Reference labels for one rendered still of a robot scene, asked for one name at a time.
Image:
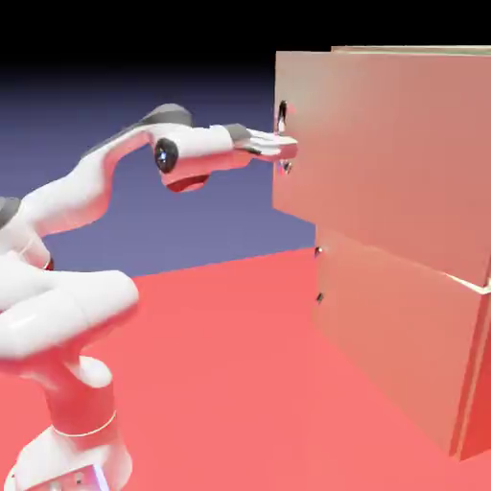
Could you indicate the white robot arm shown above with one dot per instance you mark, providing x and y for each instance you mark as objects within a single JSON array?
[{"x": 76, "y": 184}]

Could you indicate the light wooden cabinet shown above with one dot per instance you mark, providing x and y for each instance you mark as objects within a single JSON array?
[{"x": 441, "y": 268}]

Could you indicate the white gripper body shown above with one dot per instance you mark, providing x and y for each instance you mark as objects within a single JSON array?
[{"x": 273, "y": 143}]

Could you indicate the large wooden cabinet door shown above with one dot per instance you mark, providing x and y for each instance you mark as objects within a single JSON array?
[{"x": 383, "y": 153}]

